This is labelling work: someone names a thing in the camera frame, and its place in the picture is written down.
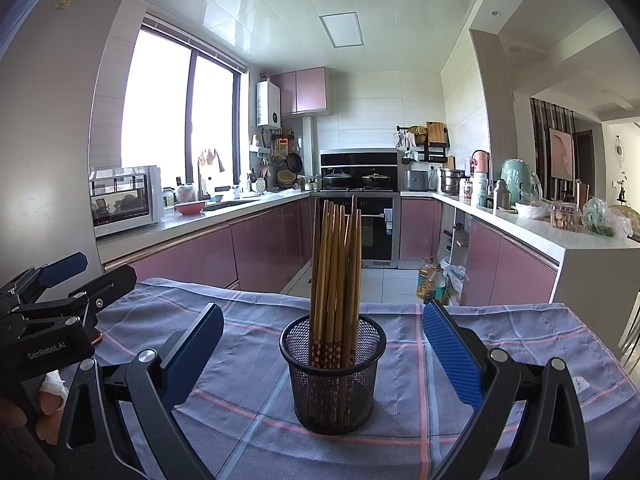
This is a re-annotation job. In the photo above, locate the white bowl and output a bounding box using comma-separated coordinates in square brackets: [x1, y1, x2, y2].
[515, 202, 551, 220]

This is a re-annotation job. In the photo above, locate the clear egg container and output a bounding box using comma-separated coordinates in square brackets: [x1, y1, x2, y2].
[550, 201, 583, 231]

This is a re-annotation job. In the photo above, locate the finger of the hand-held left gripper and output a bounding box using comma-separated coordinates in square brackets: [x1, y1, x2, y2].
[0, 251, 90, 307]
[64, 263, 138, 332]

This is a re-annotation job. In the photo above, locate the kitchen window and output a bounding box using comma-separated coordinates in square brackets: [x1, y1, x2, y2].
[120, 17, 248, 196]

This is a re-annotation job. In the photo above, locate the pink kitchen counter cabinet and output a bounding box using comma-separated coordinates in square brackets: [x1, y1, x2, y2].
[96, 191, 316, 293]
[400, 191, 640, 306]

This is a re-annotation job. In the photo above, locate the clear plastic bag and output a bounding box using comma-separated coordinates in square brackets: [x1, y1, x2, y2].
[582, 197, 634, 239]

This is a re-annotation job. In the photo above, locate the steel stock pot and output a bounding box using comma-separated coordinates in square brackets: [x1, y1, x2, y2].
[440, 168, 466, 195]

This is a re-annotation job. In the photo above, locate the black wok with lid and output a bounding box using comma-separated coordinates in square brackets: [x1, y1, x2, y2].
[321, 169, 353, 191]

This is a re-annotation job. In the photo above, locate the white toaster oven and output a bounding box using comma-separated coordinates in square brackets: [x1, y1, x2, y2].
[90, 165, 163, 238]

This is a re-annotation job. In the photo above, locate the black mesh utensil holder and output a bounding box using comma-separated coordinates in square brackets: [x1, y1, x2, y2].
[279, 314, 388, 433]

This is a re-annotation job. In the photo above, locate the black wall rack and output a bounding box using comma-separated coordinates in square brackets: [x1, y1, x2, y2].
[397, 121, 449, 163]

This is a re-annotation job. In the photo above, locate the white vertical pipe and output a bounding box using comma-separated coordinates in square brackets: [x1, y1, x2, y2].
[301, 116, 319, 181]

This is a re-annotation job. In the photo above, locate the black integrated stove oven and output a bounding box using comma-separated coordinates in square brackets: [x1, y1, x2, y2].
[312, 150, 401, 268]

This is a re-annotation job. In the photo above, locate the crumpled plastic bag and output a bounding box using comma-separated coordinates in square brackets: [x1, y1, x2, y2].
[440, 257, 469, 306]

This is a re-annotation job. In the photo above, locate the bunch of bamboo chopsticks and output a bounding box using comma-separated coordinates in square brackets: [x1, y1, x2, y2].
[307, 195, 364, 421]

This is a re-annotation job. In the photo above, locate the pink framed painting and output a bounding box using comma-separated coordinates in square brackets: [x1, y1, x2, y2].
[548, 128, 575, 179]

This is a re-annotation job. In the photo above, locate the checked blue-grey tablecloth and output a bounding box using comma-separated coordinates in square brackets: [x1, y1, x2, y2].
[95, 277, 640, 480]

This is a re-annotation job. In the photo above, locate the square ceiling light panel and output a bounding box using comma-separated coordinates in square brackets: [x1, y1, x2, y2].
[320, 11, 364, 49]

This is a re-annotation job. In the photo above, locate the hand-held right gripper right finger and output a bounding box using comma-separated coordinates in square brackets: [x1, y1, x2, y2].
[421, 299, 592, 480]

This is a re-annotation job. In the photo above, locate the mint green appliance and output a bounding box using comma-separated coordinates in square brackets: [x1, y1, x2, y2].
[500, 158, 540, 206]

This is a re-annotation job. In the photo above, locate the white water heater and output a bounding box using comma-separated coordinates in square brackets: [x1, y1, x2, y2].
[256, 81, 281, 127]

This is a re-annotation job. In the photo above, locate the yellow cooking oil bottle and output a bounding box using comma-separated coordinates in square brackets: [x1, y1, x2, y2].
[416, 256, 441, 303]

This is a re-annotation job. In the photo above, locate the hanging beige cloth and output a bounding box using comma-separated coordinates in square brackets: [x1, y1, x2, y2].
[198, 149, 226, 173]

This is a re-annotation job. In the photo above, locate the person's left hand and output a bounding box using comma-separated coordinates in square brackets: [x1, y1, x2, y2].
[0, 371, 69, 444]

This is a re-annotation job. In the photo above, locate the pink wall cabinet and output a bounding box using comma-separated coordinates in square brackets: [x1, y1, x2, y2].
[270, 66, 328, 117]

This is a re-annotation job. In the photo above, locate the grey refrigerator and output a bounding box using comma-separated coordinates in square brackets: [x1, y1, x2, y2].
[0, 0, 142, 281]

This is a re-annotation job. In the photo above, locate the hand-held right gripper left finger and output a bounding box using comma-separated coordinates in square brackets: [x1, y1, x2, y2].
[59, 301, 226, 480]

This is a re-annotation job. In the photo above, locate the dark slatted partition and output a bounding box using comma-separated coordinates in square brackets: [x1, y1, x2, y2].
[530, 97, 577, 198]

